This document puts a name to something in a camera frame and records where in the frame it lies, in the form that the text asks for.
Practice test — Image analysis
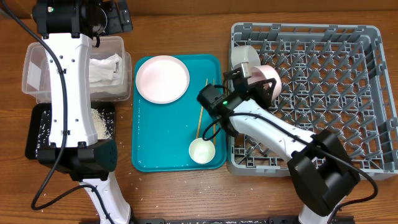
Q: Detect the grey bowl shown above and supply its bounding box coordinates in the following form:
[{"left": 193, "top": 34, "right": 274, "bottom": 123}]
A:
[{"left": 231, "top": 45, "right": 261, "bottom": 69}]

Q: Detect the teal plastic serving tray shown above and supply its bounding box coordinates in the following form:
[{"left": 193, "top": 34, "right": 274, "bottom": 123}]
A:
[{"left": 131, "top": 54, "right": 227, "bottom": 172}]

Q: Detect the small white cup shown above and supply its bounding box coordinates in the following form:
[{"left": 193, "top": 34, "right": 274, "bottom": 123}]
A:
[{"left": 188, "top": 138, "right": 216, "bottom": 164}]

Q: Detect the white napkin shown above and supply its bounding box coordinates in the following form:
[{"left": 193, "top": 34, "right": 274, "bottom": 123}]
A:
[{"left": 89, "top": 54, "right": 123, "bottom": 88}]

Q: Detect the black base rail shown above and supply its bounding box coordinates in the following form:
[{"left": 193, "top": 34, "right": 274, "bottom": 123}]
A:
[{"left": 133, "top": 215, "right": 299, "bottom": 224}]

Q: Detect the cooked rice pile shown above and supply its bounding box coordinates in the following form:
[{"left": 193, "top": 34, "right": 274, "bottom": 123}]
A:
[{"left": 35, "top": 108, "right": 115, "bottom": 157}]

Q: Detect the wooden chopstick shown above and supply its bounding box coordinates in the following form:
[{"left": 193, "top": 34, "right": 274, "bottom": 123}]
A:
[
  {"left": 212, "top": 79, "right": 216, "bottom": 146},
  {"left": 196, "top": 79, "right": 208, "bottom": 139}
]

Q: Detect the grey dishwasher rack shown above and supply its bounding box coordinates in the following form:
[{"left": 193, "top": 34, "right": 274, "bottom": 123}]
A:
[{"left": 231, "top": 22, "right": 397, "bottom": 180}]

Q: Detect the large white plate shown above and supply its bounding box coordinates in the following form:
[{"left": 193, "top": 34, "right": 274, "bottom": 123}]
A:
[{"left": 135, "top": 55, "right": 190, "bottom": 104}]

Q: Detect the small pink plate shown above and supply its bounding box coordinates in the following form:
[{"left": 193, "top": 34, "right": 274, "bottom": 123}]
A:
[{"left": 248, "top": 65, "right": 282, "bottom": 101}]

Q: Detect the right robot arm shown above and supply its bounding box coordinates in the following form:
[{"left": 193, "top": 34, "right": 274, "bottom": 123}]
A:
[{"left": 197, "top": 68, "right": 360, "bottom": 223}]

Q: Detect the black plastic tray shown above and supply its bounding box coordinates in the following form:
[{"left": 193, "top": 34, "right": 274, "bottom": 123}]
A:
[{"left": 25, "top": 102, "right": 116, "bottom": 159}]

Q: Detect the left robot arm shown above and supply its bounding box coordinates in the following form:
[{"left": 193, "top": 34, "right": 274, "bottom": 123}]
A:
[{"left": 32, "top": 0, "right": 133, "bottom": 223}]

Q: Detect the clear plastic waste bin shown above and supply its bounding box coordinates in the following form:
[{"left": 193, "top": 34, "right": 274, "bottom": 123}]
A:
[{"left": 22, "top": 36, "right": 132, "bottom": 103}]

